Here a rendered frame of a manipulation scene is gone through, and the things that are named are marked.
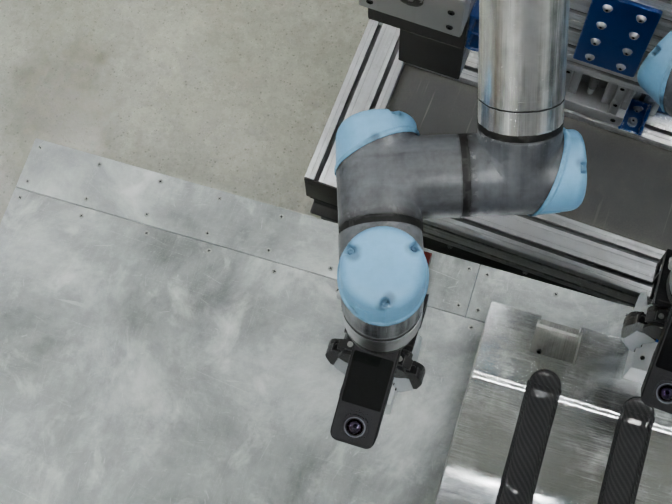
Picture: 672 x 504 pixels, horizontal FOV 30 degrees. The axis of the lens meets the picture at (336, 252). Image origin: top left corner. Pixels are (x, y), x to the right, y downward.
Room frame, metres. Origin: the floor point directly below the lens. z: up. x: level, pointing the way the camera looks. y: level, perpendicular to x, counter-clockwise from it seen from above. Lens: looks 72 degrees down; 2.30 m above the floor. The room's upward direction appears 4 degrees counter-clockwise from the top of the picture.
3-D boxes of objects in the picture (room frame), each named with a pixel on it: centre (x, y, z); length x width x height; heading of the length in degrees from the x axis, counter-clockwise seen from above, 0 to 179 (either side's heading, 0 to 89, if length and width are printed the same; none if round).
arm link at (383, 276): (0.32, -0.04, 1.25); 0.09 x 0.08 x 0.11; 178
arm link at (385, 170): (0.42, -0.06, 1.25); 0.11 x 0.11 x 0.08; 88
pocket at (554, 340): (0.34, -0.25, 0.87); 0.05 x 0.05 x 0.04; 69
